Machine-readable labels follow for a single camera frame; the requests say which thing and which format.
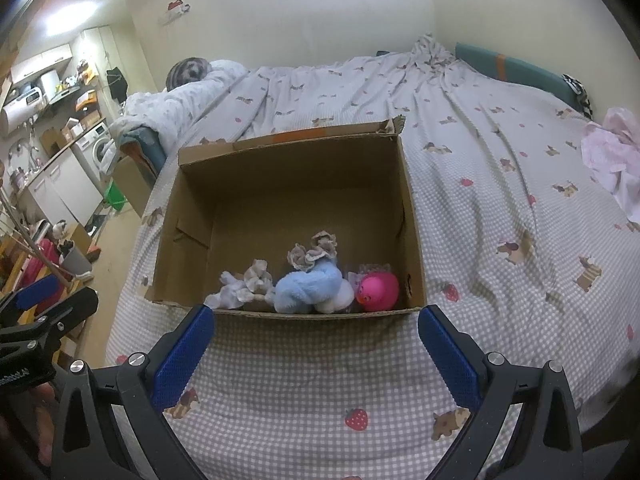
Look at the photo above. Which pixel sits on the yellow wooden rack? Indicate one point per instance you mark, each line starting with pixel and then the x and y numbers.
pixel 10 265

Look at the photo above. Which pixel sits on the pale pink cloth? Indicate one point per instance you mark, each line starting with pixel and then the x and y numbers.
pixel 615 150

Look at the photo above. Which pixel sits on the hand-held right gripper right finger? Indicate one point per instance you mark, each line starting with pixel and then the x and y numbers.
pixel 447 355

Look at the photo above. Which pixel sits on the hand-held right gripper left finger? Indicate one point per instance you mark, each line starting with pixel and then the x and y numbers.
pixel 182 355

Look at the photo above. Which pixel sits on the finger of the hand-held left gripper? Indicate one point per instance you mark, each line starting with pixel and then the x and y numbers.
pixel 35 292
pixel 75 305

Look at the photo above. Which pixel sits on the large cardboard box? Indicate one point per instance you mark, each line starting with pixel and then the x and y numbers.
pixel 300 200

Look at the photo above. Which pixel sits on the white washing machine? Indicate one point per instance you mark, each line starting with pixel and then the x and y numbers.
pixel 97 147

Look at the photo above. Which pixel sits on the teal headboard cushion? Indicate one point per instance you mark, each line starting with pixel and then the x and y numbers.
pixel 525 75

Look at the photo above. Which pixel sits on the small brown carton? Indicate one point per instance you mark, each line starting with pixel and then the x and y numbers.
pixel 132 185

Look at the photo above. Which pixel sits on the person's left hand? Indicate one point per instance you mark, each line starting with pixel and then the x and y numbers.
pixel 46 420

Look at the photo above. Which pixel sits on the teal mattress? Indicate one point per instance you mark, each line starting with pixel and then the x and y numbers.
pixel 147 147

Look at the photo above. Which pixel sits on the grey bin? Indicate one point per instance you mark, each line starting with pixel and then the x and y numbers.
pixel 76 260

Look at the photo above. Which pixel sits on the white floor cabinet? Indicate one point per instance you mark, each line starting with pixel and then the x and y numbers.
pixel 65 185

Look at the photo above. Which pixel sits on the pink toy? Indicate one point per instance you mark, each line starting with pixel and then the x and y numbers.
pixel 380 287

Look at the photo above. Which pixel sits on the black hanging garment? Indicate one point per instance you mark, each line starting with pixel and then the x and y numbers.
pixel 117 82

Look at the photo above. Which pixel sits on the green bucket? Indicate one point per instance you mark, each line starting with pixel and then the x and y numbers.
pixel 115 196

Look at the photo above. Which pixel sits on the black and white patterned cloth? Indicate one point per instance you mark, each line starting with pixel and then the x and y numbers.
pixel 580 95

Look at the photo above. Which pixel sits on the white wall cabinet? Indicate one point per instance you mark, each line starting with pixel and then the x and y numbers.
pixel 40 60

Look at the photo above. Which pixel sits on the blue and white fuzzy socks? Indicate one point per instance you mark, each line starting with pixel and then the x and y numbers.
pixel 305 285

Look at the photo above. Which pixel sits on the grey beige cloth flower piece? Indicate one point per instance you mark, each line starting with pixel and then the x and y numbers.
pixel 312 252

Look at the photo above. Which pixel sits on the grey striped pillow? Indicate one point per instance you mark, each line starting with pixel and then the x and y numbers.
pixel 187 72

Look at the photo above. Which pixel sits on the red bag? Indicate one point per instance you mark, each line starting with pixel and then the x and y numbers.
pixel 39 260

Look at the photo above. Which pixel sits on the white ruffled scrunchie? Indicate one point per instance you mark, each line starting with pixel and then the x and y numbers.
pixel 255 280

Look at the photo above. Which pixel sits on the white water heater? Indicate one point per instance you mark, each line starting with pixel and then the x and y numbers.
pixel 17 115

